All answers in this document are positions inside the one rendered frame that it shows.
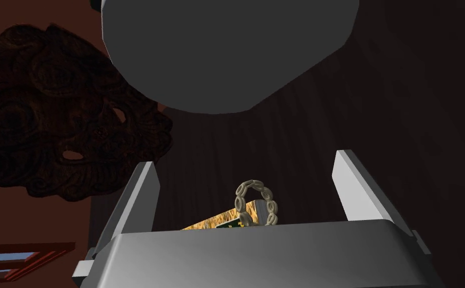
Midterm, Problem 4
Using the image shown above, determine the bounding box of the dark wooden table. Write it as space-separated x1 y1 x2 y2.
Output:
87 0 465 288

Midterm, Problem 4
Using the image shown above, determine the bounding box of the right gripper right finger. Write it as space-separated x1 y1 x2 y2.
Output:
331 149 414 237

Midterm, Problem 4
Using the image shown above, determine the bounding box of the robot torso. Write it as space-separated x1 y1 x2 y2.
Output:
90 0 361 115

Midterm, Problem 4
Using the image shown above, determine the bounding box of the dark brown carved ornament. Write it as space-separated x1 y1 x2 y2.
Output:
0 23 174 202

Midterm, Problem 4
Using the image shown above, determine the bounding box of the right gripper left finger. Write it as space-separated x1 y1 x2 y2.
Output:
91 161 161 257

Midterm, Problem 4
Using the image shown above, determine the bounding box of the beige chain bracelet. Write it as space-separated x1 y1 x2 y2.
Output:
234 179 279 227

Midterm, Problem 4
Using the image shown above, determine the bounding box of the red framed window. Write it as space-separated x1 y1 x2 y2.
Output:
0 241 77 286

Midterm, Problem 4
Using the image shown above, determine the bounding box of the yellow book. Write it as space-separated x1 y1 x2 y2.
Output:
180 199 269 231

